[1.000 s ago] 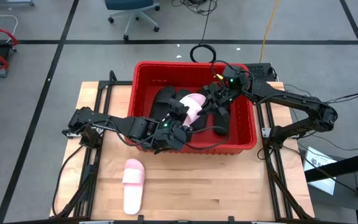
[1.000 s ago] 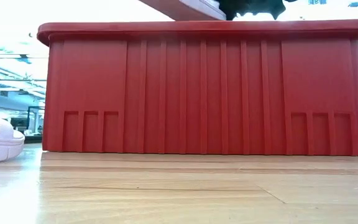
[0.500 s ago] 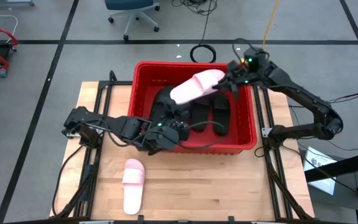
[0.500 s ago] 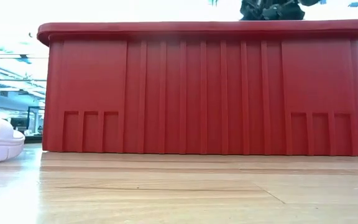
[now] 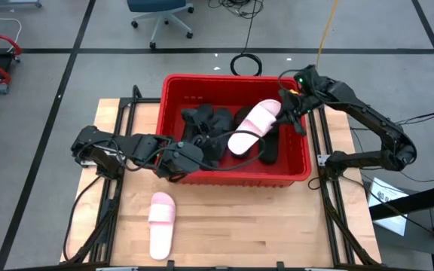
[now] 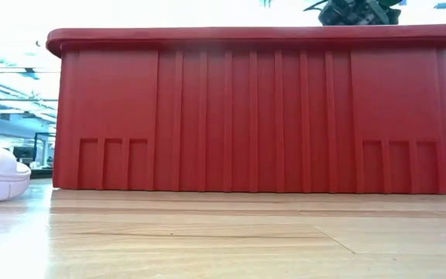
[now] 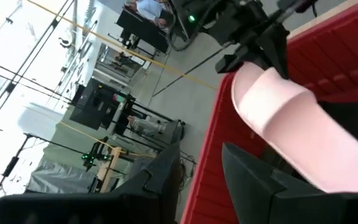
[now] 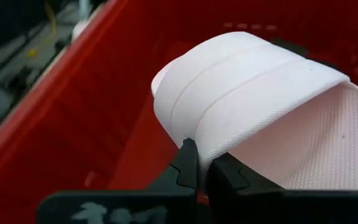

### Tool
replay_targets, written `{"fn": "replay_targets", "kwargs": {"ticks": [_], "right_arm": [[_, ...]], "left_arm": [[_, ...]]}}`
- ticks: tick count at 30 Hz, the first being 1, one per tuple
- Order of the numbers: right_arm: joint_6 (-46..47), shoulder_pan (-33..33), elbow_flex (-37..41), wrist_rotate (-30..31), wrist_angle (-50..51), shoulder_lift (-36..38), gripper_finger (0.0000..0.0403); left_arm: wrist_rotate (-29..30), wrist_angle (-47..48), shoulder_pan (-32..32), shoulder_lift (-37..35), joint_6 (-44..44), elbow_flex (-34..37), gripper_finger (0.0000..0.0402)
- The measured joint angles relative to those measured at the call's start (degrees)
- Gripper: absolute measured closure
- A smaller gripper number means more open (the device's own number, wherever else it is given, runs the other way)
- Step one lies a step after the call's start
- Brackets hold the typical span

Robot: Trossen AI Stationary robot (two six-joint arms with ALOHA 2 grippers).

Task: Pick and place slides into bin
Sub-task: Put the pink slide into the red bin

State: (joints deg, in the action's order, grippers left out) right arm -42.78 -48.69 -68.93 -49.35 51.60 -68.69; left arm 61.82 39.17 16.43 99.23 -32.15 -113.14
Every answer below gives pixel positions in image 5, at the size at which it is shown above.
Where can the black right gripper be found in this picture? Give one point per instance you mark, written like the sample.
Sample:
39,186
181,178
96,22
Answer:
298,103

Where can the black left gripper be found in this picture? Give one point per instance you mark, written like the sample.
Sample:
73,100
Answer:
181,160

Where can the pink rubber slide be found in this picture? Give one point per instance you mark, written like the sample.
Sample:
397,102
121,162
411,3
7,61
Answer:
252,128
161,226

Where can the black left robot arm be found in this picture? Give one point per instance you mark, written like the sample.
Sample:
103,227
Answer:
138,145

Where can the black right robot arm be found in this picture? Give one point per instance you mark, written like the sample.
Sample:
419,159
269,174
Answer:
371,116

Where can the red plastic bin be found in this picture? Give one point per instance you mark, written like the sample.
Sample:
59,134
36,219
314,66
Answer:
202,90

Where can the black table edge clamp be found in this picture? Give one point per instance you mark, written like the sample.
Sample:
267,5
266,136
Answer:
170,264
280,265

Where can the white printed paper sheet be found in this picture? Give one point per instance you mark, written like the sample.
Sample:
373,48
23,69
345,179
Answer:
388,195

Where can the black stand beam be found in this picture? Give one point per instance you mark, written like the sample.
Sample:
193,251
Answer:
413,201

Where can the blue office chair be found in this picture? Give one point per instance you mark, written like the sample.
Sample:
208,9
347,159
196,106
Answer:
156,4

